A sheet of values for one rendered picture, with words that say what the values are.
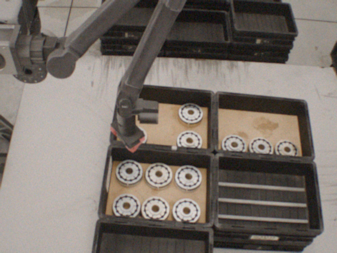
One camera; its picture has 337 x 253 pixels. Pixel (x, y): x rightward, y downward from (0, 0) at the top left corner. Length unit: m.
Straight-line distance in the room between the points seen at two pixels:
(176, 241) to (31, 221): 0.59
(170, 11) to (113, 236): 0.84
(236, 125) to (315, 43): 1.89
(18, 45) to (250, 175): 1.01
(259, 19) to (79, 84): 1.31
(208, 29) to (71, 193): 1.55
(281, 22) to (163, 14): 1.86
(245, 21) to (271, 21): 0.17
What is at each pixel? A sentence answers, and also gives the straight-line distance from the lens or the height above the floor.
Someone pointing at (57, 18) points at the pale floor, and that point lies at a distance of 3.54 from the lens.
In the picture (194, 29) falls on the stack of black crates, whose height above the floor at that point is 0.38.
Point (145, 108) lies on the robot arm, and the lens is 1.28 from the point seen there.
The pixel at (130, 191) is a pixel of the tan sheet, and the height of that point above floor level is 0.83.
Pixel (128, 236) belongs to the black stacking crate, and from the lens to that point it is 1.57.
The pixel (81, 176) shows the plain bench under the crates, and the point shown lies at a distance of 1.82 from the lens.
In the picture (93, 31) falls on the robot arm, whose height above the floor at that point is 1.53.
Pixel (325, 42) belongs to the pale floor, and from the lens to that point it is 3.65.
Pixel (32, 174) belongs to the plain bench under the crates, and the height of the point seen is 0.70.
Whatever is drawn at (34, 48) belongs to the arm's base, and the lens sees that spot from 1.19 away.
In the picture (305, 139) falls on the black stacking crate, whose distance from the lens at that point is 1.82.
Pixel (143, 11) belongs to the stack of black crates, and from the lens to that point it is 2.79.
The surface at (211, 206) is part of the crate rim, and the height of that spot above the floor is 0.92.
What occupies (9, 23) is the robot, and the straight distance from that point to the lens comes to 1.25.
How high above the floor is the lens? 2.30
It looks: 55 degrees down
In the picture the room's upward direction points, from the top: 6 degrees clockwise
